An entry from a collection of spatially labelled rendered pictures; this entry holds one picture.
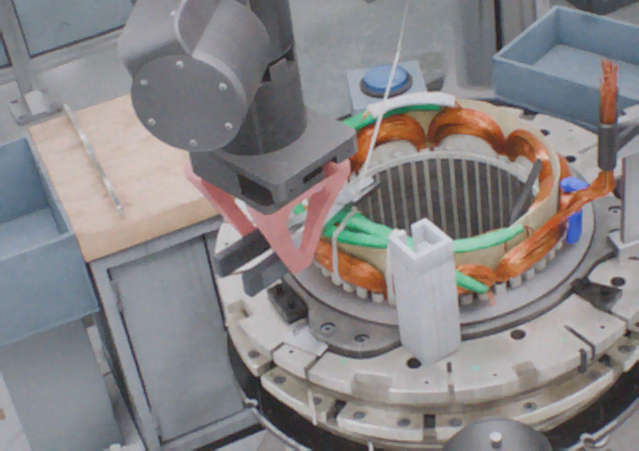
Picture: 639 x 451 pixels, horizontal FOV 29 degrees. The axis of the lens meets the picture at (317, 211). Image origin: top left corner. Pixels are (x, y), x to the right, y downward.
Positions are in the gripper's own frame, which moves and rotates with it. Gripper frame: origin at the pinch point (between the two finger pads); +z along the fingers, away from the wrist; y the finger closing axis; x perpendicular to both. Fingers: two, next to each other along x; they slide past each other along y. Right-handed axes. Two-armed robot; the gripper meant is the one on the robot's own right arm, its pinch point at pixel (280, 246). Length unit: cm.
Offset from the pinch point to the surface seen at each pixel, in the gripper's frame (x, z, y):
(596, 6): 199, 114, -120
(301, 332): 0.0, 7.1, 0.6
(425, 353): 3.0, 6.0, 9.0
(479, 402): 5.0, 10.4, 11.4
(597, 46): 48, 13, -11
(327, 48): 149, 118, -168
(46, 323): -5.5, 18.3, -26.5
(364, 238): 5.0, 1.5, 2.3
